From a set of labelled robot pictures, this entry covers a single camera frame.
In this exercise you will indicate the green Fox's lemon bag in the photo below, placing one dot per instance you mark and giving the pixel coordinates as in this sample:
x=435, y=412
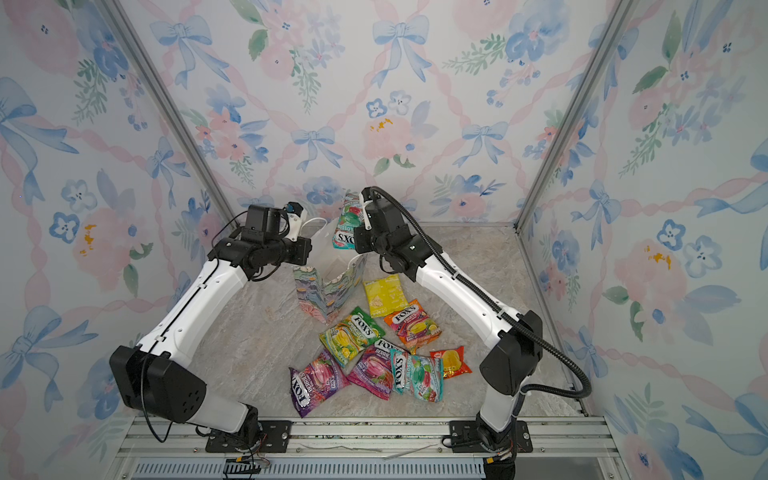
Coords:
x=351, y=336

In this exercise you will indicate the teal mint Fox's bag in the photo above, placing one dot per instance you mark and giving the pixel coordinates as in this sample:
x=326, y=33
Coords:
x=420, y=375
x=351, y=217

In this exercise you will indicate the corner aluminium post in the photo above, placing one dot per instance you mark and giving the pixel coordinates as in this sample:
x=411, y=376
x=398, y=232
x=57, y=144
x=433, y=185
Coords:
x=614, y=29
x=117, y=18

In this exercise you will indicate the orange Fox's fruits bag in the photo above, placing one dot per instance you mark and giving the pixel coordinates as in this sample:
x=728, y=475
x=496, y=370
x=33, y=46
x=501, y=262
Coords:
x=413, y=326

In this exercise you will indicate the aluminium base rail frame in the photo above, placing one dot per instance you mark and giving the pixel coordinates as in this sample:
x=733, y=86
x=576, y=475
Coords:
x=377, y=448

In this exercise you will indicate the left corner aluminium post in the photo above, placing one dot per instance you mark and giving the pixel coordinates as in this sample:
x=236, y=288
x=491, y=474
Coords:
x=117, y=18

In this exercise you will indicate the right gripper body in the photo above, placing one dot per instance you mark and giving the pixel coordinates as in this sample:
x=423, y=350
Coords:
x=366, y=243

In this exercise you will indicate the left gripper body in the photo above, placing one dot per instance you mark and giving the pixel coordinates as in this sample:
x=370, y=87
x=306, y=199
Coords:
x=286, y=251

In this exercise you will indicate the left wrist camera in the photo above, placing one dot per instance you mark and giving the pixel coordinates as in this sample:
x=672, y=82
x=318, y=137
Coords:
x=296, y=217

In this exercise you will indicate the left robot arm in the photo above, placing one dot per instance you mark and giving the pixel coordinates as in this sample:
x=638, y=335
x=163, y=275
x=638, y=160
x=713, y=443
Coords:
x=154, y=378

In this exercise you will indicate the right corner aluminium post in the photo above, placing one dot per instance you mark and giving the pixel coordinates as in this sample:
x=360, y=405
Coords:
x=614, y=29

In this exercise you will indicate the red small snack packet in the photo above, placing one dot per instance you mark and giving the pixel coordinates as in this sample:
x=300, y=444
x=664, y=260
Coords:
x=453, y=361

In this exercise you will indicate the yellow snack packet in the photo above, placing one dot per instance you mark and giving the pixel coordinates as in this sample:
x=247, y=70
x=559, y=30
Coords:
x=385, y=296

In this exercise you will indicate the purple fox's berries bag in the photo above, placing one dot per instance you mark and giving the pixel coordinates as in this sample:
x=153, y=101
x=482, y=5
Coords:
x=373, y=370
x=317, y=382

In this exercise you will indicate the floral paper gift bag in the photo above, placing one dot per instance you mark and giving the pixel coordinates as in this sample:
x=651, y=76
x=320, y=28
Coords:
x=330, y=276

